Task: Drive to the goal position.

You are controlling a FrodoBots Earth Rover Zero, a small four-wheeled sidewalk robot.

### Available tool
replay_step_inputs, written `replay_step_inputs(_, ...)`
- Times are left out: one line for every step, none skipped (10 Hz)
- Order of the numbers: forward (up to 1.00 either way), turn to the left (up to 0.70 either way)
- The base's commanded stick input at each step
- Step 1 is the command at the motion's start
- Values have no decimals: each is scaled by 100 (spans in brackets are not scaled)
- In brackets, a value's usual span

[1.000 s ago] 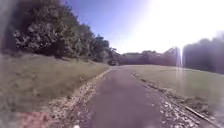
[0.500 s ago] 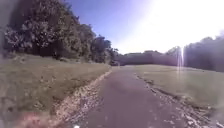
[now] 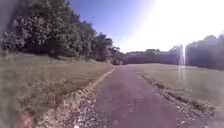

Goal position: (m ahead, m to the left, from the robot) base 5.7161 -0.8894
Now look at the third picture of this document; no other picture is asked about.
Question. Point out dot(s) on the dark clump of trees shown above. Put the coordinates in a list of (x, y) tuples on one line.
[(206, 53)]

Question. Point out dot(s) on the grey gravelly path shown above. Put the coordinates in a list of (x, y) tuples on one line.
[(128, 100)]

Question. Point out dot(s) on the distant row of trees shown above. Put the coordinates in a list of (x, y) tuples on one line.
[(150, 57)]

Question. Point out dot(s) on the grass field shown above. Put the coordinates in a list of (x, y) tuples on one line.
[(43, 76), (186, 78)]

